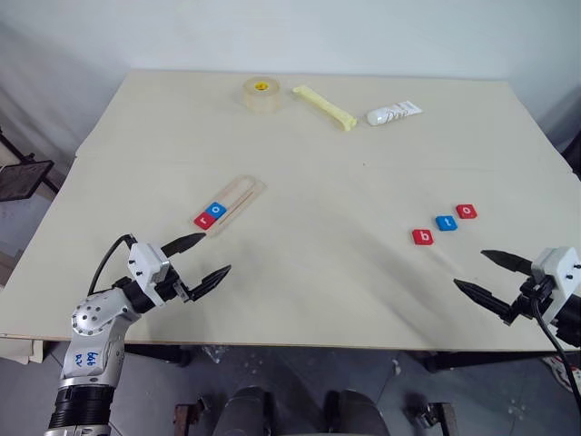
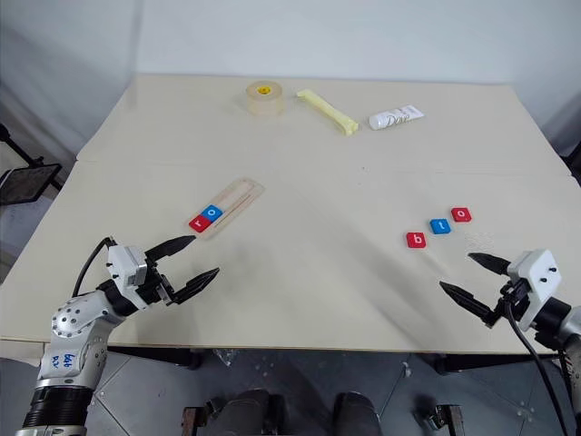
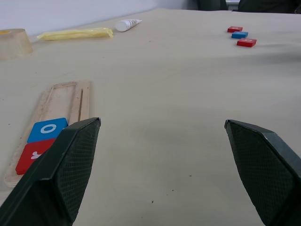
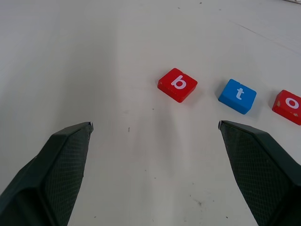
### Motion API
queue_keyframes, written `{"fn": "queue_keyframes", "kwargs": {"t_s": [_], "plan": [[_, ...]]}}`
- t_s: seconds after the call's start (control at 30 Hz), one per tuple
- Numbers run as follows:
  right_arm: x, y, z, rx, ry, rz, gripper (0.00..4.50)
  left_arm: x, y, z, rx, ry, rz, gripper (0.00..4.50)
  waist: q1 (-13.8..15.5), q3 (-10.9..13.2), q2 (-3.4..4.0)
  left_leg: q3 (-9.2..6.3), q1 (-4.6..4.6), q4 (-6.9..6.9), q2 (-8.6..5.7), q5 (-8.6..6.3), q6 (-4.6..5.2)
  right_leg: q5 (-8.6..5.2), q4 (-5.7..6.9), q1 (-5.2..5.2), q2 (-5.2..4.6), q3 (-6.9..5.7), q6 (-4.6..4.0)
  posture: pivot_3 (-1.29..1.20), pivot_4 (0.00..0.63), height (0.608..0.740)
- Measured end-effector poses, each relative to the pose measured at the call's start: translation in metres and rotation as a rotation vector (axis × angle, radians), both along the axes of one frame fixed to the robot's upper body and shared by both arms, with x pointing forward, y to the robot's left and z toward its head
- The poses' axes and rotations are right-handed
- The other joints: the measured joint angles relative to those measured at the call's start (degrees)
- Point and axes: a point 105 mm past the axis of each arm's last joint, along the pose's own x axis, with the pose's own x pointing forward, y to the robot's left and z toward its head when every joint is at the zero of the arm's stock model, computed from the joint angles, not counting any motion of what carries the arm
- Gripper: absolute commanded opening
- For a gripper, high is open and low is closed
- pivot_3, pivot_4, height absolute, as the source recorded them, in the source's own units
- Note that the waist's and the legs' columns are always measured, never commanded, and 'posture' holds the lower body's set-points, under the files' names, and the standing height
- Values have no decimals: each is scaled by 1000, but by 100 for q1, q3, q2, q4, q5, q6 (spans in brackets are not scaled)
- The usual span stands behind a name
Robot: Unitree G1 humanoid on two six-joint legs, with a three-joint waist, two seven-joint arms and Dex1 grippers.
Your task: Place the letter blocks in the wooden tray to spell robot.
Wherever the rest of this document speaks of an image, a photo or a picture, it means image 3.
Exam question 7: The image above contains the red letter tile b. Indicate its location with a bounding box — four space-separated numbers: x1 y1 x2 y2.
236 38 257 48

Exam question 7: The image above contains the blue letter tile t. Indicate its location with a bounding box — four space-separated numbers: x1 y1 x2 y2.
231 31 249 39

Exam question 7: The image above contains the dark bulky object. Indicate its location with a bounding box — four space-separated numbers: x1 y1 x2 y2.
237 0 301 14
196 0 228 11

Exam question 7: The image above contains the yellow plastic packet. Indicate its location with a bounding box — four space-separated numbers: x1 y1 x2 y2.
36 27 114 41

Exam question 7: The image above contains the blue letter tile o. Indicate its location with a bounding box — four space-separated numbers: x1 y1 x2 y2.
27 117 69 144

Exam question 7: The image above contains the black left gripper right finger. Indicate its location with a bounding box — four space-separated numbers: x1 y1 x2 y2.
224 119 301 226

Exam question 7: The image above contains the clear tape roll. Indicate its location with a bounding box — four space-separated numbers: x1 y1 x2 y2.
0 28 33 61

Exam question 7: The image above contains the red letter tile r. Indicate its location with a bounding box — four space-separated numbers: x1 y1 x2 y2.
15 138 57 176

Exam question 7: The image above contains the white squeeze tube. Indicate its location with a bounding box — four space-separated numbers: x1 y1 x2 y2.
114 18 143 32

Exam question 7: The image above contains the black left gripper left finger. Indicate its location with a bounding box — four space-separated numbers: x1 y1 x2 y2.
0 117 102 226

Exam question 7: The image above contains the long wooden letter tray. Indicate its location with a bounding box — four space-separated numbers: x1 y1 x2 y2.
3 80 95 189

